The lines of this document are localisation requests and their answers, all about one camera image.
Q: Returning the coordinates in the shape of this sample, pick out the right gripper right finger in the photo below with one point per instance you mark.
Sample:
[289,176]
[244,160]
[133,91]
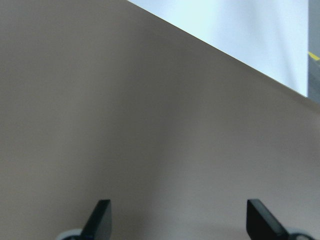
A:
[261,223]

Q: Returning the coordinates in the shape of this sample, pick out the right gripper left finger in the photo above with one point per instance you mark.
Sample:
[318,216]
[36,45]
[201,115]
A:
[99,224]

